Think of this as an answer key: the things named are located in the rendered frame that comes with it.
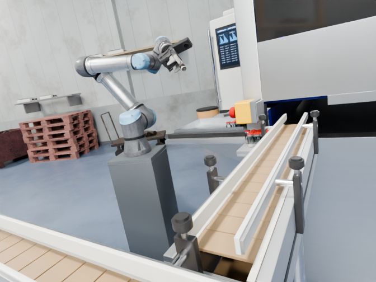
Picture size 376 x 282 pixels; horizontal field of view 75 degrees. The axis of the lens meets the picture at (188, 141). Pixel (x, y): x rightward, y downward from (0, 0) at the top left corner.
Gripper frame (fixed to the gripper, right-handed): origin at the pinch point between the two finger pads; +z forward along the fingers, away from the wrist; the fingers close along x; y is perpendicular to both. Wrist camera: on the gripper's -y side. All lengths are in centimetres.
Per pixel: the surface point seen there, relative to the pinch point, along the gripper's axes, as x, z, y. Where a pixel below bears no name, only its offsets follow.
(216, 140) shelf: -21.5, 29.0, 7.8
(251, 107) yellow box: -6.9, 41.1, -9.6
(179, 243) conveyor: 28, 88, 9
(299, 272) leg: -36, 79, 9
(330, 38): -4, 41, -39
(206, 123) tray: -38.0, -3.2, 10.1
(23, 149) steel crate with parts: -106, -412, 412
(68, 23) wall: -12, -517, 148
